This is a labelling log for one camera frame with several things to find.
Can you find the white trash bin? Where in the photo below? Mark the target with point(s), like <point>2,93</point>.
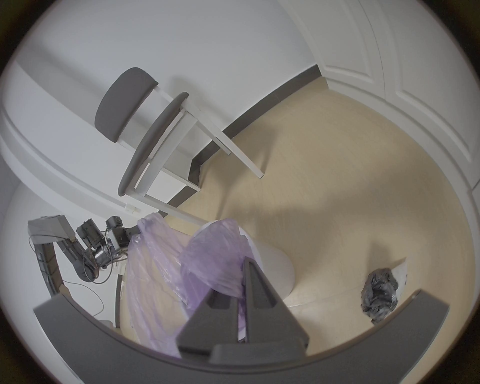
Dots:
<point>273,270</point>

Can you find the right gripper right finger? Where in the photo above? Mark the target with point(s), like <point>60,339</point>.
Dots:
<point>273,322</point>

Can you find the purple plastic bag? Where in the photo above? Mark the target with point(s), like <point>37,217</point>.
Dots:
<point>210,258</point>

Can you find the white printed wrapper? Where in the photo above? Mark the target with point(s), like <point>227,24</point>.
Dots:
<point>400,272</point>

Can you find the white wall socket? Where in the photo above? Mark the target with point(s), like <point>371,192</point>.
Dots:
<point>129,208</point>

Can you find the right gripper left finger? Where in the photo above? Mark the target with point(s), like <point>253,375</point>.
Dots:
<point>202,326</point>

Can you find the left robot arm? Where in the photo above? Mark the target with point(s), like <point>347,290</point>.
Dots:
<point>48,227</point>

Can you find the black plastic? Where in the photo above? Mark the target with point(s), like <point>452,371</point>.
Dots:
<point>378,296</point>

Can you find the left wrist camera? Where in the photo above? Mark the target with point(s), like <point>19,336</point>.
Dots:
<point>113,222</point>

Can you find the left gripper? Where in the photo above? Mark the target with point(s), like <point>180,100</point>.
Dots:
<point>119,238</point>

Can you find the grey and white chair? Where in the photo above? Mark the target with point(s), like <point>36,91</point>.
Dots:
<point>120,105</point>

